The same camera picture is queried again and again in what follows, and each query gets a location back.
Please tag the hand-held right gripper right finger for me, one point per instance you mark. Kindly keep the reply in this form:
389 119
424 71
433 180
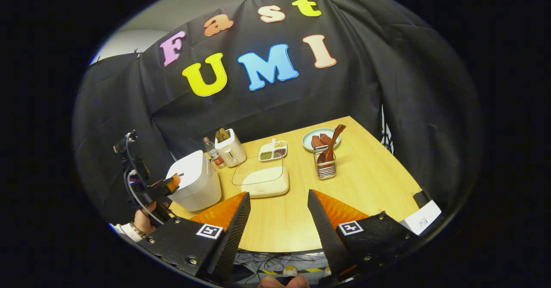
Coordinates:
327 236

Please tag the white toaster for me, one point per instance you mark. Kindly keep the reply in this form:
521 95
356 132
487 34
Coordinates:
232 152

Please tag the red meat slice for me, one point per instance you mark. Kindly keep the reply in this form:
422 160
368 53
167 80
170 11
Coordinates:
317 142
327 138

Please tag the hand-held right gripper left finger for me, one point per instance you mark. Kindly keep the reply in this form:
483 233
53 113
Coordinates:
232 240

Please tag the small black object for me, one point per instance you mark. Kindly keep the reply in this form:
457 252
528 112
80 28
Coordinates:
422 198

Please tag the white divided grain dish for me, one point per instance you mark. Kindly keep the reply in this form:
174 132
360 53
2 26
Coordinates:
272 152

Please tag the white rice cooker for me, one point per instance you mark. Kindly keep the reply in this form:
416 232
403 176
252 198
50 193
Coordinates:
193 189

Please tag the white cardboard box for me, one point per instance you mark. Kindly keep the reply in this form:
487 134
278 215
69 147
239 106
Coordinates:
419 221

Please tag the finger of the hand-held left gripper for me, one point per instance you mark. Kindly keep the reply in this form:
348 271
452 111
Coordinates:
168 184

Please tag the black backdrop cloth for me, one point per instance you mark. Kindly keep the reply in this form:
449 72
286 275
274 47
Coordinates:
387 64

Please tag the pale green plate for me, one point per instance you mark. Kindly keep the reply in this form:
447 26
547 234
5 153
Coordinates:
306 139

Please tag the clear plastic bottle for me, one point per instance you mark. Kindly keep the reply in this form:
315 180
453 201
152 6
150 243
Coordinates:
216 156

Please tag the brown wooden spoon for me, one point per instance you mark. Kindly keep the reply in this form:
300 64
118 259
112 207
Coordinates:
335 139

